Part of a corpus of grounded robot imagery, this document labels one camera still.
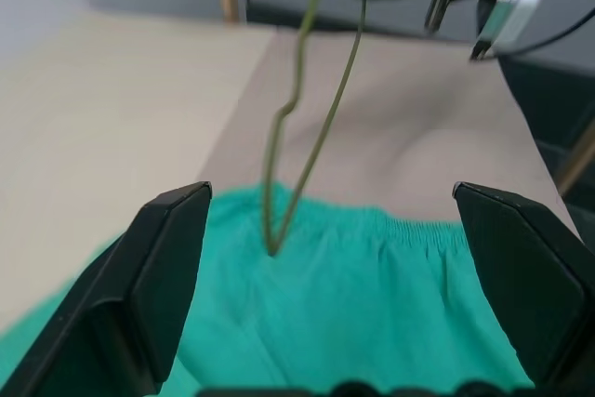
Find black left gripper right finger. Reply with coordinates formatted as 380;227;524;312
452;179;595;397

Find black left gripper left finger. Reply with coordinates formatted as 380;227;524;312
0;180;214;397

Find green wire hanger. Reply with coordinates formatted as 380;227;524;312
262;0;371;258

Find green shorts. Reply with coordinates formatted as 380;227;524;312
0;182;536;397

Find grey table mat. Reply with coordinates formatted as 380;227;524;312
199;27;583;243

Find wooden leg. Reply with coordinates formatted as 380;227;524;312
557;123;595;198

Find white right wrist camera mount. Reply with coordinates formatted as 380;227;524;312
477;0;544;50

